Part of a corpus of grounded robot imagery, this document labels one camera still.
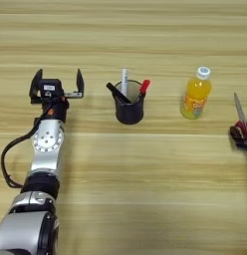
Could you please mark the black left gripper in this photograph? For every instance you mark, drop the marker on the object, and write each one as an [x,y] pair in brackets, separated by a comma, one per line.
[55,111]

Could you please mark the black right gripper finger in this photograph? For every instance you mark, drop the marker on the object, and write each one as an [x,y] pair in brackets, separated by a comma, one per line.
[240,139]

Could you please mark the orange juice bottle white cap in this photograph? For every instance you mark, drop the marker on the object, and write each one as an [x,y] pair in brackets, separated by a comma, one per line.
[197,94]

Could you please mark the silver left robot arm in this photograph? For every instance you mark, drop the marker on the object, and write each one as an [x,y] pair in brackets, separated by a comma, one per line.
[46,149]

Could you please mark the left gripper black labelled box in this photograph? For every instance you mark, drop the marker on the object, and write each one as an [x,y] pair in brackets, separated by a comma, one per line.
[50,87]

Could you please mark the black marker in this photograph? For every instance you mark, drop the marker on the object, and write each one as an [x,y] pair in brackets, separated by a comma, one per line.
[117,92]

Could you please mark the white pen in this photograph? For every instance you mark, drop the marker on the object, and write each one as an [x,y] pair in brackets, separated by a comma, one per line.
[124,81]

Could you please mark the black mesh pen cup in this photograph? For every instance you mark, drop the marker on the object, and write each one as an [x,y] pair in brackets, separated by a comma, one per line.
[129,113]

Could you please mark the red capped marker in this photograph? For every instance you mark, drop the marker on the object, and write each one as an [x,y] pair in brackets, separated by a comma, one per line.
[144,85]

